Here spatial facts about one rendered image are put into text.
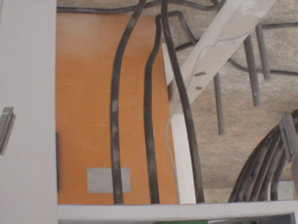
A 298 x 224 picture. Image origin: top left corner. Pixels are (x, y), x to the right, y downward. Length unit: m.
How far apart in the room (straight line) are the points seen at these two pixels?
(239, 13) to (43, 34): 0.82
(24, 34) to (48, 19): 0.01
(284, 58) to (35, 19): 1.54
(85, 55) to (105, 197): 0.37
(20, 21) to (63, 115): 1.00
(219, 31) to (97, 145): 0.39
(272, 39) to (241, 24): 0.56
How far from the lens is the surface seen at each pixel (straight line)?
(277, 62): 1.70
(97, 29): 1.29
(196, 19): 1.39
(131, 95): 1.20
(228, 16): 0.99
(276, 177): 1.55
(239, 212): 0.62
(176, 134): 1.34
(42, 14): 0.16
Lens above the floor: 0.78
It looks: 24 degrees down
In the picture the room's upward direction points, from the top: 175 degrees clockwise
